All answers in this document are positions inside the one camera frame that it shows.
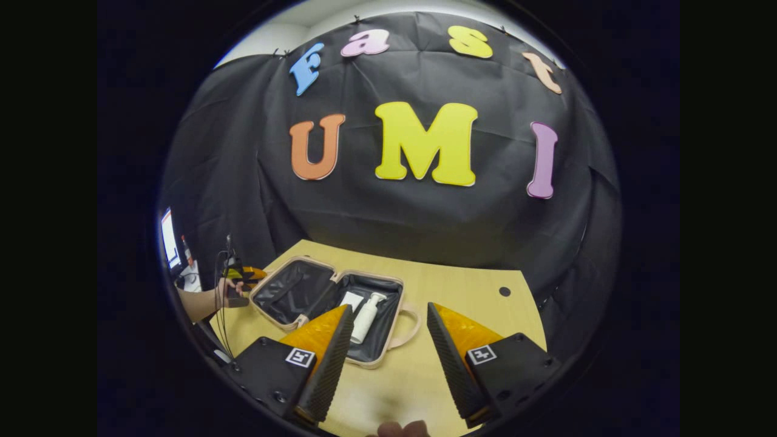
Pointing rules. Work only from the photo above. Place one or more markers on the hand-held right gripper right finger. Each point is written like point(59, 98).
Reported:
point(452, 364)

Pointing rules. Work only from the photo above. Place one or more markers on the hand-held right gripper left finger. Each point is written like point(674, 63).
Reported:
point(325, 370)

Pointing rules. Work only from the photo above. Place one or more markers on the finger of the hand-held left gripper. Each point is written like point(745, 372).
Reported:
point(254, 274)

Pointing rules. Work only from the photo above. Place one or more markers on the white pump bottle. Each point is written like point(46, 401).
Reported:
point(366, 321)

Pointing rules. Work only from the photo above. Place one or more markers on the white skin care tube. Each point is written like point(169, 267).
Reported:
point(351, 300)

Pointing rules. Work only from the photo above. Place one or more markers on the white device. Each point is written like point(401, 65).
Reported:
point(191, 276)

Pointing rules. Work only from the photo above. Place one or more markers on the red and white bottle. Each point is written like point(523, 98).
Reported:
point(187, 249)

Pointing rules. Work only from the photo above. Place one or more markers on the computer monitor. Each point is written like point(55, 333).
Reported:
point(170, 240)

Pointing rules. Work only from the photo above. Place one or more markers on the black backdrop cloth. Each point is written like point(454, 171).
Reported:
point(425, 224)

